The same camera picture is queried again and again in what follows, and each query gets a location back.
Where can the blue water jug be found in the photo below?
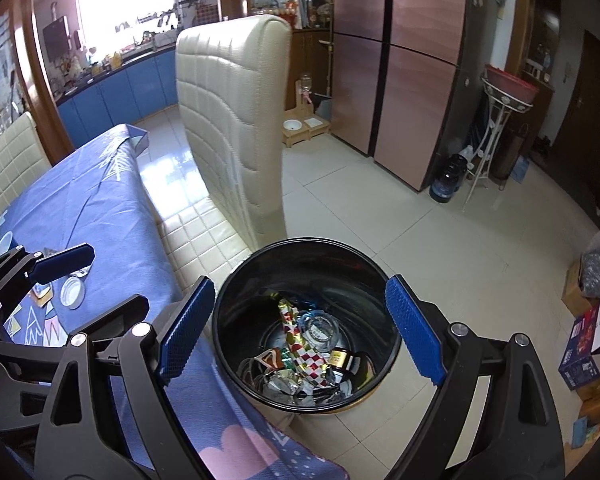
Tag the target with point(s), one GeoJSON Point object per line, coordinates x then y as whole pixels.
{"type": "Point", "coordinates": [448, 179]}

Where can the wooden pet feeder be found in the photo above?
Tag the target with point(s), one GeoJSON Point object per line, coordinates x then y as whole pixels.
{"type": "Point", "coordinates": [301, 123]}

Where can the blue patterned tablecloth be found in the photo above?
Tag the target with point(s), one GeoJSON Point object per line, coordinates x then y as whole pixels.
{"type": "Point", "coordinates": [96, 196]}

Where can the torn blue cardboard carton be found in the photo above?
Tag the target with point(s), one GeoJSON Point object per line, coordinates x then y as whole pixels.
{"type": "Point", "coordinates": [41, 294]}

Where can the cream quilted chair right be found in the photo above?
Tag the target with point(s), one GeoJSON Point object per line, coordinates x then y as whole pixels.
{"type": "Point", "coordinates": [231, 79]}

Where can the red yellow snack wrapper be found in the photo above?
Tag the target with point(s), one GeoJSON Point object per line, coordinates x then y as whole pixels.
{"type": "Point", "coordinates": [309, 364]}

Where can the black round trash bin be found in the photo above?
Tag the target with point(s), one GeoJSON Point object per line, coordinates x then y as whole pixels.
{"type": "Point", "coordinates": [314, 274]}

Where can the blue kitchen cabinets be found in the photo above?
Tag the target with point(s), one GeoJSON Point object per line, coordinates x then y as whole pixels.
{"type": "Point", "coordinates": [125, 96]}

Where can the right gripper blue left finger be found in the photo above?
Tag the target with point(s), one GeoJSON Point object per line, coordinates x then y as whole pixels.
{"type": "Point", "coordinates": [80, 436]}

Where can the white metal plant stand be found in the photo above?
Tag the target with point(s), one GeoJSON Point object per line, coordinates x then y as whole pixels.
{"type": "Point", "coordinates": [500, 107]}

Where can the cream quilted chair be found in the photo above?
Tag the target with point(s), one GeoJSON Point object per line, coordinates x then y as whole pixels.
{"type": "Point", "coordinates": [22, 159]}
{"type": "Point", "coordinates": [231, 79]}

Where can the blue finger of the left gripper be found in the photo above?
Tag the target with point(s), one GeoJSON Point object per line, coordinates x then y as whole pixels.
{"type": "Point", "coordinates": [109, 327]}
{"type": "Point", "coordinates": [47, 269]}

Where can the pink refrigerator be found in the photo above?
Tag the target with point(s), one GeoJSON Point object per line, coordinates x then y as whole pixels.
{"type": "Point", "coordinates": [395, 62]}

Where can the cream quilted chair middle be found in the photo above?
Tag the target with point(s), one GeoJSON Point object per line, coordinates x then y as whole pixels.
{"type": "Point", "coordinates": [22, 159]}

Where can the white plastic cap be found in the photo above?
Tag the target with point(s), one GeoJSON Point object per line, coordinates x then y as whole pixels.
{"type": "Point", "coordinates": [72, 293]}

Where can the clear plastic lid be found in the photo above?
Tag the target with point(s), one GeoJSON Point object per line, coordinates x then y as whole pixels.
{"type": "Point", "coordinates": [320, 330]}

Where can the cardboard boxes pile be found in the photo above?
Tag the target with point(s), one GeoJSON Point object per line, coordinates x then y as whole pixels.
{"type": "Point", "coordinates": [580, 363]}

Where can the blue paper cup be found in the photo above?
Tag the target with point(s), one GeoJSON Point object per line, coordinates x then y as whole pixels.
{"type": "Point", "coordinates": [6, 243]}

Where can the red basin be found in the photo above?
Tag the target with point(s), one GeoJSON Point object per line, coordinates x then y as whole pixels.
{"type": "Point", "coordinates": [511, 85]}

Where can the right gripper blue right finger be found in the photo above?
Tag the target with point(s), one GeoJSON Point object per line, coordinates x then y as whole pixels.
{"type": "Point", "coordinates": [518, 436]}

